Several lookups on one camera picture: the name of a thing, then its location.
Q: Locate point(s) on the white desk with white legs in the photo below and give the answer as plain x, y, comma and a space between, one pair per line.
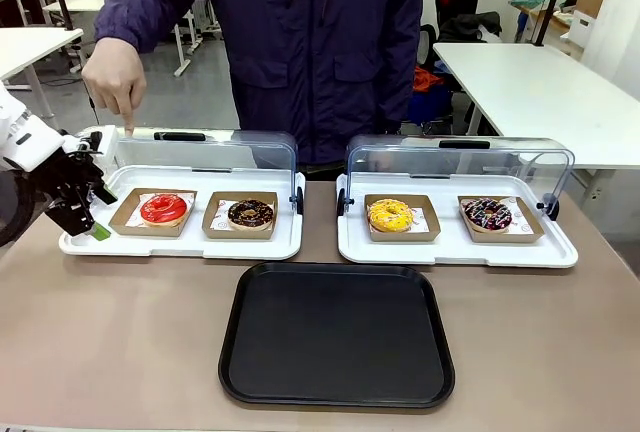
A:
95, 2

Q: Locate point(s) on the white table with metal leg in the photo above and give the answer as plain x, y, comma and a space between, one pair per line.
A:
30, 47

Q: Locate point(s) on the chocolate sprinkled donut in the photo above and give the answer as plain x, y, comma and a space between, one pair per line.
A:
251, 215

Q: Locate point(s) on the brown cardboard donut tray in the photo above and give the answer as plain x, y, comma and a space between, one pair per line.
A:
212, 232
532, 229
432, 232
122, 224

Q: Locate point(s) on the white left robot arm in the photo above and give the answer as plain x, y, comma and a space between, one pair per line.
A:
20, 132

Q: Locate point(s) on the person's right forearm navy sleeve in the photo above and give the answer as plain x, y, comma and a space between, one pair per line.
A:
132, 17

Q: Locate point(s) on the black bag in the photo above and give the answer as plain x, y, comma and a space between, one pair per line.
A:
470, 27

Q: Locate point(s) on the green plastic sheet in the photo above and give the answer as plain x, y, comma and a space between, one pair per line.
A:
532, 1

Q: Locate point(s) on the red glazed donut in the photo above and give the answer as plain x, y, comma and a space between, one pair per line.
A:
163, 209

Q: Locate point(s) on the white printed paper liner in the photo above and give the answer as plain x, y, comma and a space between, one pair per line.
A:
132, 222
419, 219
219, 222
517, 212

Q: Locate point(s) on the white display case base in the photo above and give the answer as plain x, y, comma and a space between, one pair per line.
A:
200, 247
450, 254

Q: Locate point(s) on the blue bag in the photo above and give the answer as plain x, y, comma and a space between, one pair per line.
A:
430, 104

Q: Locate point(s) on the white storage box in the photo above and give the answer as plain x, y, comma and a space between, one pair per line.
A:
584, 22

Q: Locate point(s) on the large white table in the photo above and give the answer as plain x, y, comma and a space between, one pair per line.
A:
540, 97

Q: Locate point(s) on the clear display case lid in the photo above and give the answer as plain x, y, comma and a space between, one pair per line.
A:
450, 164
235, 157

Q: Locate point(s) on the person's right hand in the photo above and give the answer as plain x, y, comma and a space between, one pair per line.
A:
115, 77

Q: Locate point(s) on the person's left forearm navy sleeve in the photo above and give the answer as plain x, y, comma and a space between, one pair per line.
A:
412, 52

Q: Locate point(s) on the orange cloth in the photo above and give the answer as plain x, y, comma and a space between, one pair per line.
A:
427, 79

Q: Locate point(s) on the black plastic serving tray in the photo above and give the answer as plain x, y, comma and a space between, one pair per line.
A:
335, 337

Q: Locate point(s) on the person's navy jacket torso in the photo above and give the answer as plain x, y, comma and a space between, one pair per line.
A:
320, 52

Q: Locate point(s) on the yellow sprinkled donut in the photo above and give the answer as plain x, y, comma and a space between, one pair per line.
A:
391, 216

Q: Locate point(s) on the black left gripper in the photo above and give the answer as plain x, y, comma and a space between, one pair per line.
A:
70, 174

